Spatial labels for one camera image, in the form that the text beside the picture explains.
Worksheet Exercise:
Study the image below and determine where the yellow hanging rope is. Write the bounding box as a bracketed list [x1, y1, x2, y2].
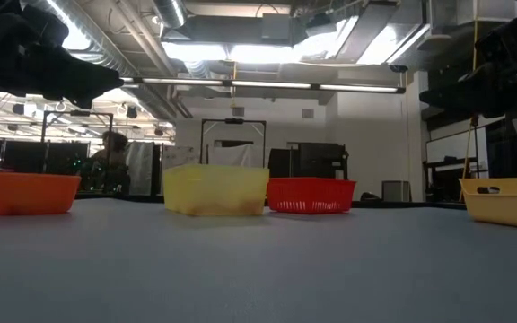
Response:
[463, 20, 479, 180]

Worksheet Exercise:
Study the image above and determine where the mustard yellow handled bin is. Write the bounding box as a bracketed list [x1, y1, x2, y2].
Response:
[459, 171, 517, 231]

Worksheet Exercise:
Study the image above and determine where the white fabric sheet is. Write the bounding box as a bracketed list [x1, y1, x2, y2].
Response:
[207, 143, 265, 169]

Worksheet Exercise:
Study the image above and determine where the yellow translucent bin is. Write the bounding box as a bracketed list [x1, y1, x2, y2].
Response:
[162, 163, 271, 217]

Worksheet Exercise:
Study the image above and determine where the grey fabric cover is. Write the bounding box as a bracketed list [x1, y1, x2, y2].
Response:
[126, 141, 155, 196]

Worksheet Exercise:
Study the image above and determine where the black gantry frame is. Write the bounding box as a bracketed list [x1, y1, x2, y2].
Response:
[199, 118, 267, 168]
[40, 109, 115, 196]

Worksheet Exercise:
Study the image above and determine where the black shelf rack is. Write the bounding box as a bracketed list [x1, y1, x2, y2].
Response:
[423, 156, 479, 203]

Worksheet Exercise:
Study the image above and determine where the black cabinet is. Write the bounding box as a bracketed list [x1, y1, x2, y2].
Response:
[267, 142, 350, 180]

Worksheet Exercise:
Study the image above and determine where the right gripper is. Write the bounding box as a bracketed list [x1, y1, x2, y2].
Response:
[419, 44, 517, 118]

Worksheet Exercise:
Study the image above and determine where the grey ceiling air unit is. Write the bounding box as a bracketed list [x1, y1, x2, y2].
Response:
[260, 12, 310, 44]

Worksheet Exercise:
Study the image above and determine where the long ceiling tube light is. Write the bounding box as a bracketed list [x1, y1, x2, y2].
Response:
[121, 76, 407, 94]

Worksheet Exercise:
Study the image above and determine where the person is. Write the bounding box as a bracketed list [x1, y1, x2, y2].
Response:
[88, 130, 130, 195]

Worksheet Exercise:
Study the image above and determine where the orange round bowl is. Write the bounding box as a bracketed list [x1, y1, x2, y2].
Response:
[0, 171, 82, 217]

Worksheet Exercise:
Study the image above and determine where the red slotted basket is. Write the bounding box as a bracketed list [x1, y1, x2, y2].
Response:
[266, 177, 357, 214]

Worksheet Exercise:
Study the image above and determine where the grey trash bin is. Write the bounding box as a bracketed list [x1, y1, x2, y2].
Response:
[381, 179, 412, 203]

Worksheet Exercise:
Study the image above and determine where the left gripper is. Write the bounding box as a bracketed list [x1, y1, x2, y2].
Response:
[0, 43, 125, 109]

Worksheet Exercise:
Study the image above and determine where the black monitor row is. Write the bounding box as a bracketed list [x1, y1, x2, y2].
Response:
[0, 138, 92, 174]

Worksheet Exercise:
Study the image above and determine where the whiteboard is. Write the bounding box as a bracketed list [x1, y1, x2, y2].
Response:
[425, 127, 489, 165]

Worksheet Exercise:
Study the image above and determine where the silver round ventilation duct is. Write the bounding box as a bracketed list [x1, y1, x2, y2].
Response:
[153, 0, 188, 29]

